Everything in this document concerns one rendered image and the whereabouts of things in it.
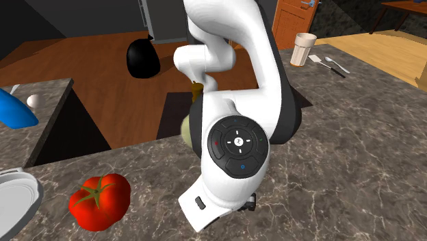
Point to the black garbage bag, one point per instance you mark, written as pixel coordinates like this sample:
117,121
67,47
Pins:
142,60

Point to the white ribbed cup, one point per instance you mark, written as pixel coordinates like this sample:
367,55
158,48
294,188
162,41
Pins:
302,48

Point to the brown wooden table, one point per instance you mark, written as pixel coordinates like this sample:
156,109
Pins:
405,8

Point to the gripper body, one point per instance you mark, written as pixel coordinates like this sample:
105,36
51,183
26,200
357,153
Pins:
249,203

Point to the grey refrigerator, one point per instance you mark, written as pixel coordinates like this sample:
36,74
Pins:
163,20

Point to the white egg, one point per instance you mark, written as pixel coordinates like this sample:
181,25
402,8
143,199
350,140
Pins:
35,100

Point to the pale green round fruit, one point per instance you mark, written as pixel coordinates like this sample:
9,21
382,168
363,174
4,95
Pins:
186,132

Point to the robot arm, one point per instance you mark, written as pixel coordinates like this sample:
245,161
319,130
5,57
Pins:
243,86

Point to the blue curved object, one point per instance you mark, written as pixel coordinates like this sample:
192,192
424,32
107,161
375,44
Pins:
13,112

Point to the orange wooden door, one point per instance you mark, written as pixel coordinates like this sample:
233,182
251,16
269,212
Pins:
292,21

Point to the silver spoon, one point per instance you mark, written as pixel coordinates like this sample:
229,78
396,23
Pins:
337,64

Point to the red tomato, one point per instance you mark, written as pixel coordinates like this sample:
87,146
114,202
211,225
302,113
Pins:
100,202

